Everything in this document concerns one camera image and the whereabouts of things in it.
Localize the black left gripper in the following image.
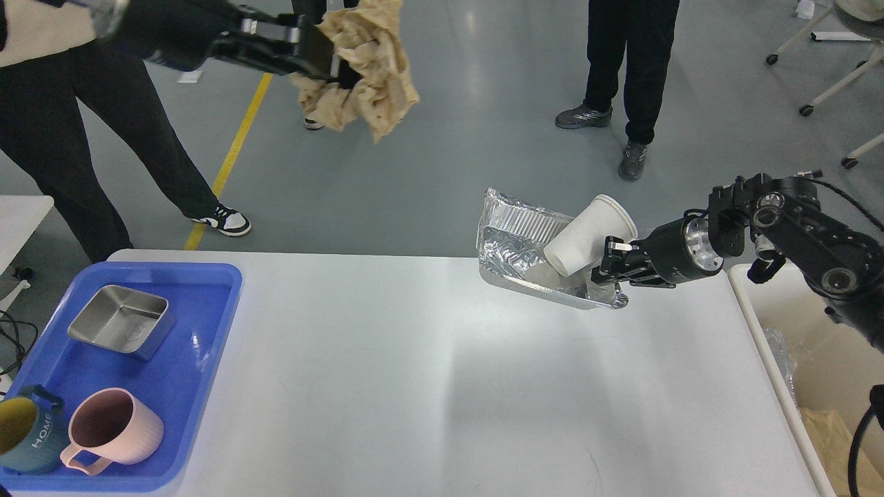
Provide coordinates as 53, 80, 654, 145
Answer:
90, 1, 362, 89

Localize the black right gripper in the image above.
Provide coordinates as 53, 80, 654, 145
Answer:
590, 217, 724, 289

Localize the cream paper cup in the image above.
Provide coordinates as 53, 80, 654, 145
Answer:
544, 195, 638, 277

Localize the brown paper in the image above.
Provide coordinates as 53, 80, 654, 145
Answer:
289, 1, 420, 144

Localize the aluminium foil tray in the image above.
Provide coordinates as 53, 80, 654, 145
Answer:
477, 188, 629, 309

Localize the square stainless steel dish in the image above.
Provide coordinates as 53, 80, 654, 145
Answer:
67, 285, 176, 361

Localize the pink ribbed mug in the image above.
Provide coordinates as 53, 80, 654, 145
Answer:
59, 387, 164, 477

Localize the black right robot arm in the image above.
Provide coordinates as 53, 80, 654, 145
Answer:
591, 170, 883, 351

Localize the person with black-white sneakers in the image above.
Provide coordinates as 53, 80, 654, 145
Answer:
291, 0, 327, 131

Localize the person with grey shoes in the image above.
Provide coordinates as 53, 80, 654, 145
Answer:
555, 1, 681, 182

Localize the white plastic bin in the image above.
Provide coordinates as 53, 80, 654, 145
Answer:
727, 264, 882, 496

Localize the person in beige top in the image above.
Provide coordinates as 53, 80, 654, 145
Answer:
0, 0, 252, 264

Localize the white rolling chair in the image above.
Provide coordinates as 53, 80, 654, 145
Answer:
765, 0, 884, 170

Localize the teal HOME mug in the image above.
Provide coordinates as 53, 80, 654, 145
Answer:
1, 384, 70, 473

